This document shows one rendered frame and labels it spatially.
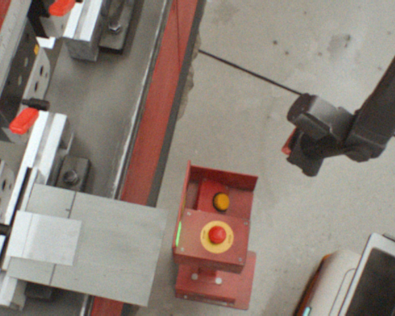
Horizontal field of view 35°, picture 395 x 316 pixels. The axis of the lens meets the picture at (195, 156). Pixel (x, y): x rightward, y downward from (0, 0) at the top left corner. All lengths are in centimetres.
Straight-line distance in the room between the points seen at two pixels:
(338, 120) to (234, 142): 128
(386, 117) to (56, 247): 63
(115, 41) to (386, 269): 75
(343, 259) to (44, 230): 103
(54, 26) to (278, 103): 142
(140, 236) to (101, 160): 25
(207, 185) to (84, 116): 32
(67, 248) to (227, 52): 144
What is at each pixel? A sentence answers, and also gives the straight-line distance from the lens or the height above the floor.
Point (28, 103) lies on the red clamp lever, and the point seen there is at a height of 126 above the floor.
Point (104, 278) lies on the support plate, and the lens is 116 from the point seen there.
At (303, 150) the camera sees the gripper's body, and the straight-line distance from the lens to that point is 114.
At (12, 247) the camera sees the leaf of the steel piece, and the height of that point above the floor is 100.
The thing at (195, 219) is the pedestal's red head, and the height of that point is 78.
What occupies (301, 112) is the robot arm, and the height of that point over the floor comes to 121.
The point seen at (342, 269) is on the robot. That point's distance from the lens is 194.
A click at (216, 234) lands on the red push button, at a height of 81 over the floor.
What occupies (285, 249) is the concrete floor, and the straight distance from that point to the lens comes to 221.
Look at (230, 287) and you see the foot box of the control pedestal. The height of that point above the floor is 12.
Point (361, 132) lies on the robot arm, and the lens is 98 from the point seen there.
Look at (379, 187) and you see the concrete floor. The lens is 234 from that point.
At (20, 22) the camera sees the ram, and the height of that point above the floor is 135.
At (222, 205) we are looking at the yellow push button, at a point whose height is 73.
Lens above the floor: 214
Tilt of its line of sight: 70 degrees down
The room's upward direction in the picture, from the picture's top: 1 degrees clockwise
